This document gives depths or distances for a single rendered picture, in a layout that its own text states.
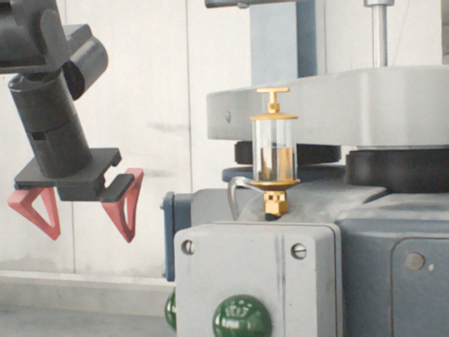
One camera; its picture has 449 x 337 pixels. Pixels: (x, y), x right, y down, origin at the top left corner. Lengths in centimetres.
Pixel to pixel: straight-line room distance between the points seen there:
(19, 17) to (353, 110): 37
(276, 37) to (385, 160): 495
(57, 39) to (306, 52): 502
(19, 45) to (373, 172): 41
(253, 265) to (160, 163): 590
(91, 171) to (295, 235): 52
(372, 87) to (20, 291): 655
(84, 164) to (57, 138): 4
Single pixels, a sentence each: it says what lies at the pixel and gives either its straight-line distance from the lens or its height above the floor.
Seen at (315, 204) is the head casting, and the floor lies 133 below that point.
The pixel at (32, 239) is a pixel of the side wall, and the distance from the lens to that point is 697.
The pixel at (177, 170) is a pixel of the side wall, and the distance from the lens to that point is 627.
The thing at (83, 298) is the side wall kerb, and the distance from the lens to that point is 675.
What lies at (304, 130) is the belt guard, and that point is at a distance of 68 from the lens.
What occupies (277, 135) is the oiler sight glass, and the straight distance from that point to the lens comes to 50.
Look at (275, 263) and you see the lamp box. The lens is 43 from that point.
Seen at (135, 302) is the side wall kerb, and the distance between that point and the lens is 652.
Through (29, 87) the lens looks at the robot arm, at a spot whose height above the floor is 142.
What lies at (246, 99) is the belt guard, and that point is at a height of 140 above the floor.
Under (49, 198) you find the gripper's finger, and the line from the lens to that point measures 101.
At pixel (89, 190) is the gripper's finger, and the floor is 132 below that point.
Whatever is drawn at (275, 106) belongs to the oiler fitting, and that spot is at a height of 139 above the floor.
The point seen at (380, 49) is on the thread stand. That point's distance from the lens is 81.
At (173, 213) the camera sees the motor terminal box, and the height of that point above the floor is 129.
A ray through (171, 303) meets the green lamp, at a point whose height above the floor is 129.
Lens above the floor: 138
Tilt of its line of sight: 3 degrees down
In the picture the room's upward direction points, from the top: 2 degrees counter-clockwise
